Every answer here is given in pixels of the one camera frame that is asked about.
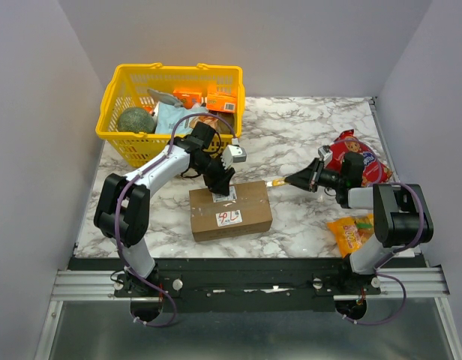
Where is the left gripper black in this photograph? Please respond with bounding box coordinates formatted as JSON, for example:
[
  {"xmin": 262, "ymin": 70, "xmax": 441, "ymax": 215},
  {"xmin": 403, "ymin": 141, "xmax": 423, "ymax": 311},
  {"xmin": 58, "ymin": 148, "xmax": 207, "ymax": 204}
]
[{"xmin": 193, "ymin": 154, "xmax": 236, "ymax": 197}]

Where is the yellow utility knife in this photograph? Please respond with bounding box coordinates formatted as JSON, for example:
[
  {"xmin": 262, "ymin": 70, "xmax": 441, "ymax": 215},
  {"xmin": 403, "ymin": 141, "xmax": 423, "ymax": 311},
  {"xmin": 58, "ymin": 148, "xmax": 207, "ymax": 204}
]
[{"xmin": 266, "ymin": 178, "xmax": 287, "ymax": 188}]

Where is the brown cardboard express box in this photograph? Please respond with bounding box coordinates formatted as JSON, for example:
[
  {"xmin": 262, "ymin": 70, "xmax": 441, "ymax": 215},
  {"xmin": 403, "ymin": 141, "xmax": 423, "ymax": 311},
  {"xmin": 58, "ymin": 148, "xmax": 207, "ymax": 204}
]
[{"xmin": 189, "ymin": 181, "xmax": 273, "ymax": 242}]

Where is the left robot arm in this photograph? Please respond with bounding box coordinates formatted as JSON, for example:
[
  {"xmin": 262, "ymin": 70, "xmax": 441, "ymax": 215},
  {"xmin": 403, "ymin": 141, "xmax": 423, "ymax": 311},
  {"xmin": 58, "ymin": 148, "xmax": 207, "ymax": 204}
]
[{"xmin": 94, "ymin": 122, "xmax": 247, "ymax": 296}]

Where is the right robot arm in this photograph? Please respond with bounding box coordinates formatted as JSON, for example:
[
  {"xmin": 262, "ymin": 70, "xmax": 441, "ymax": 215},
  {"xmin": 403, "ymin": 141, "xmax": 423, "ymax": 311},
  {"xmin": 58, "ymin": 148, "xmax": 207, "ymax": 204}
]
[{"xmin": 301, "ymin": 152, "xmax": 432, "ymax": 294}]

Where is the orange box right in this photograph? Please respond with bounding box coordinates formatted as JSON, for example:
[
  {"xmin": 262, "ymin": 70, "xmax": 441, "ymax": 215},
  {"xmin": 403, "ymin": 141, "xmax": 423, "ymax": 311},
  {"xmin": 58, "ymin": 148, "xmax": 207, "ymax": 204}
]
[{"xmin": 205, "ymin": 83, "xmax": 238, "ymax": 113}]

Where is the orange box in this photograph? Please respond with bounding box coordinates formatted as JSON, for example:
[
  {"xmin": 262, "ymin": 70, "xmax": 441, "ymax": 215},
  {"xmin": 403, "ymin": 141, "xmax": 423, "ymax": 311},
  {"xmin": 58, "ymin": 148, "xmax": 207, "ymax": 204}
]
[
  {"xmin": 205, "ymin": 83, "xmax": 238, "ymax": 113},
  {"xmin": 172, "ymin": 88, "xmax": 203, "ymax": 109}
]

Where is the orange box left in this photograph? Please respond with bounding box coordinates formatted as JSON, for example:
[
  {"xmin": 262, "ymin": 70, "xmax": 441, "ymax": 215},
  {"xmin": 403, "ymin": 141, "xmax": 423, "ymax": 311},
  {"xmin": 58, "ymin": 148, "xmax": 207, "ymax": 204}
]
[{"xmin": 172, "ymin": 88, "xmax": 203, "ymax": 109}]

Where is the red candy bag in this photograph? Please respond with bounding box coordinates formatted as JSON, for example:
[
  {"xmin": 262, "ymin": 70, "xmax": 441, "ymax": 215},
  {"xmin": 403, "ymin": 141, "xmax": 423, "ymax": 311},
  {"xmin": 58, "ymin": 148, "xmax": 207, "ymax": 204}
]
[{"xmin": 327, "ymin": 129, "xmax": 392, "ymax": 187}]

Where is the yellow orange snack bag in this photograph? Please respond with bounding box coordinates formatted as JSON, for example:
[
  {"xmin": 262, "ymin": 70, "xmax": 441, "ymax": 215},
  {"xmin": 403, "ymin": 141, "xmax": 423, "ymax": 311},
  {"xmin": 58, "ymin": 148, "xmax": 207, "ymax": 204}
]
[{"xmin": 327, "ymin": 214, "xmax": 374, "ymax": 258}]

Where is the light blue chips bag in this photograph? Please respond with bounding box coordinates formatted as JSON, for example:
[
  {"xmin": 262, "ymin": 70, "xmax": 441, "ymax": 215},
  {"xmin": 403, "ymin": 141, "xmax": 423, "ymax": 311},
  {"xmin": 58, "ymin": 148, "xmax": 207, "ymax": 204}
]
[{"xmin": 154, "ymin": 102, "xmax": 206, "ymax": 134}]

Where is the grey foil packet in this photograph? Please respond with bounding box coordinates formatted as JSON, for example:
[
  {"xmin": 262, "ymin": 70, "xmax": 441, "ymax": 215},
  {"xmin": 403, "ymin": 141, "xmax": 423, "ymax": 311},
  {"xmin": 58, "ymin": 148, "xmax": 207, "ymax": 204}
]
[{"xmin": 147, "ymin": 88, "xmax": 183, "ymax": 107}]

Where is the green melon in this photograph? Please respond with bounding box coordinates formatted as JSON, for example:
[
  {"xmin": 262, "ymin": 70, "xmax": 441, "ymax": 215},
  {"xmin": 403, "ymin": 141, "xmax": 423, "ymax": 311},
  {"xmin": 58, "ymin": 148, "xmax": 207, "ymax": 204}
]
[{"xmin": 117, "ymin": 107, "xmax": 156, "ymax": 134}]

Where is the yellow plastic shopping basket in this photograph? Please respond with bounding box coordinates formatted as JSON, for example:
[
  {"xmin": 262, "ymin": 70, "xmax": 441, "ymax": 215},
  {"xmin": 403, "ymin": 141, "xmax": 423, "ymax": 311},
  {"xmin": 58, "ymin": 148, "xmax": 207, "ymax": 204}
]
[{"xmin": 96, "ymin": 63, "xmax": 245, "ymax": 168}]

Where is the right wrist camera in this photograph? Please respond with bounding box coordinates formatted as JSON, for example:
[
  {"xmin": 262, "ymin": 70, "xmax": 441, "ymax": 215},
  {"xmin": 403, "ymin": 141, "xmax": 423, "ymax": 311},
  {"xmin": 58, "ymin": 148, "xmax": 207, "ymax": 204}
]
[{"xmin": 318, "ymin": 145, "xmax": 333, "ymax": 166}]

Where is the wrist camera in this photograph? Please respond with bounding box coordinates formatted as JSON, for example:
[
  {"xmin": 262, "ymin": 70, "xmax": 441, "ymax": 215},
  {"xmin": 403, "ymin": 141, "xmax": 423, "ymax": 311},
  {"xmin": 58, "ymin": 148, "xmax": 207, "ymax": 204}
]
[
  {"xmin": 318, "ymin": 145, "xmax": 333, "ymax": 166},
  {"xmin": 221, "ymin": 145, "xmax": 247, "ymax": 170}
]

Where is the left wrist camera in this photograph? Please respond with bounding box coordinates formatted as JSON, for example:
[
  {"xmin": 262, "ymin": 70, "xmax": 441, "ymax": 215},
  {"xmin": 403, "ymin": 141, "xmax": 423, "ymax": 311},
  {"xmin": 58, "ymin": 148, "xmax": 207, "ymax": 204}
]
[{"xmin": 221, "ymin": 145, "xmax": 247, "ymax": 170}]

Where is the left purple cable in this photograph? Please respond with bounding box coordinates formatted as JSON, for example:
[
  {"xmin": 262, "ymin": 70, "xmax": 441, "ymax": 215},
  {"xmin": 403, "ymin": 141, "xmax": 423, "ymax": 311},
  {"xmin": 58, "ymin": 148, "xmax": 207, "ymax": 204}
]
[{"xmin": 114, "ymin": 112, "xmax": 242, "ymax": 329}]

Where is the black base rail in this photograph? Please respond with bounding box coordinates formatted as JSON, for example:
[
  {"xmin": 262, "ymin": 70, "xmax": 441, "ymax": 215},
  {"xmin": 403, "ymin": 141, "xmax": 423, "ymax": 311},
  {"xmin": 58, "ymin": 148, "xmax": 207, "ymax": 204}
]
[{"xmin": 53, "ymin": 255, "xmax": 432, "ymax": 321}]

